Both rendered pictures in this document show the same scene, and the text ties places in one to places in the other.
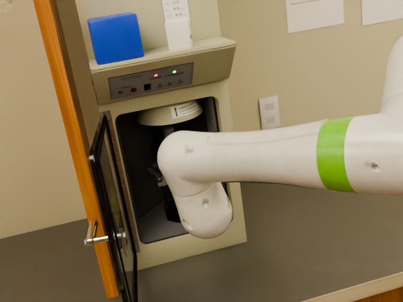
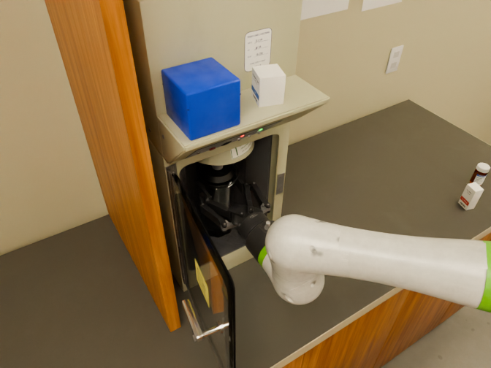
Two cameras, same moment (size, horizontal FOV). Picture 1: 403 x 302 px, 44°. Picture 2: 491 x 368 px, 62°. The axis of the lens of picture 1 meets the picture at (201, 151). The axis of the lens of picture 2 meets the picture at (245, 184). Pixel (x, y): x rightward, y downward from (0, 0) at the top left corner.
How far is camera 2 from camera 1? 0.62 m
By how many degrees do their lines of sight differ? 28
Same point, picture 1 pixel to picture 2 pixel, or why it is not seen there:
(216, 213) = (318, 288)
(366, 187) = not seen: outside the picture
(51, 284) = (100, 318)
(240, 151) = (384, 265)
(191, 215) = (296, 293)
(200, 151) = (332, 256)
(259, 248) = not seen: hidden behind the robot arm
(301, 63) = (305, 50)
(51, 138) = (53, 146)
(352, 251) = not seen: hidden behind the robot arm
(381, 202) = (375, 190)
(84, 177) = (159, 247)
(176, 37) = (269, 94)
